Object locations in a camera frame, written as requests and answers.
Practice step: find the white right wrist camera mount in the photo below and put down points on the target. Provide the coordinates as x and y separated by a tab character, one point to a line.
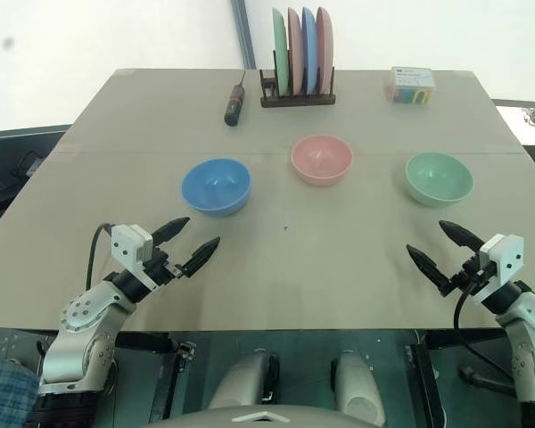
506	256

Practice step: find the blue bowl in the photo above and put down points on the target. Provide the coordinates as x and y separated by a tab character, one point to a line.
216	189

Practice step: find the clear box of coloured items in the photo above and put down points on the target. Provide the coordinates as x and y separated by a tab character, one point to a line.
412	87

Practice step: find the blue plaid cloth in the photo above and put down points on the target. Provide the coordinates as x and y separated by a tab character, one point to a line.
6	392

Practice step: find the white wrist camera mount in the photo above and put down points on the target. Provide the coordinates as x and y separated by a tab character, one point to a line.
506	256
127	247

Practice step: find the grey robot torso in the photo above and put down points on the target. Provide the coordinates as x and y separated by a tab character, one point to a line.
263	419

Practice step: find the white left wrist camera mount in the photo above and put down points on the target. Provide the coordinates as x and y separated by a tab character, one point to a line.
127	247

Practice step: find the black screwdriver with red band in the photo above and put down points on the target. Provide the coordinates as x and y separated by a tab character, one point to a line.
235	104

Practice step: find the silver left robot leg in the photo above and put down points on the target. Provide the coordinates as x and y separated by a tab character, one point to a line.
245	379

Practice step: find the silver right robot leg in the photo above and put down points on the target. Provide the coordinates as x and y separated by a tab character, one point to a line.
356	388

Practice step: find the dark pink plate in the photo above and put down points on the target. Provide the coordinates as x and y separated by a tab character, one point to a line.
326	49

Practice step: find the blue plate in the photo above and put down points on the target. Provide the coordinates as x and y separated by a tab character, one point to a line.
310	49

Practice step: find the pink bowl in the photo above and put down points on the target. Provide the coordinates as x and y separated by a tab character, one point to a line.
322	160

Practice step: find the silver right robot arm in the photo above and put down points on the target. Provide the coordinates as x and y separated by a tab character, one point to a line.
528	321

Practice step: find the grey metal pillar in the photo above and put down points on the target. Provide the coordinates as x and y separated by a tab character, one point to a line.
245	31

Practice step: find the silver robot leg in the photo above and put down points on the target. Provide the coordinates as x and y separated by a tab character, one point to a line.
356	388
245	379

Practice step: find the dark wooden plate rack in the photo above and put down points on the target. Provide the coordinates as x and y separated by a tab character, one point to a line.
296	100

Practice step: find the green bowl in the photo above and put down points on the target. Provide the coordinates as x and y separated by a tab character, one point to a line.
439	178

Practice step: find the light pink plate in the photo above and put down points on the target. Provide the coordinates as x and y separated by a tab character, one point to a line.
295	53

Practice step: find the green plate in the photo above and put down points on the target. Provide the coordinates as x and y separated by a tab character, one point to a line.
280	53

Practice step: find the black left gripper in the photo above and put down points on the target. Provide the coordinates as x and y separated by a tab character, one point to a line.
158	267

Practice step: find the black side bench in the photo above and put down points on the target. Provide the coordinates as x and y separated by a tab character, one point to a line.
9	187

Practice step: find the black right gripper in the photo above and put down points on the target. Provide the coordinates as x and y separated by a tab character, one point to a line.
472	274

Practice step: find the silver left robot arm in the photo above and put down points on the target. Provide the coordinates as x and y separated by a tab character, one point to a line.
87	312

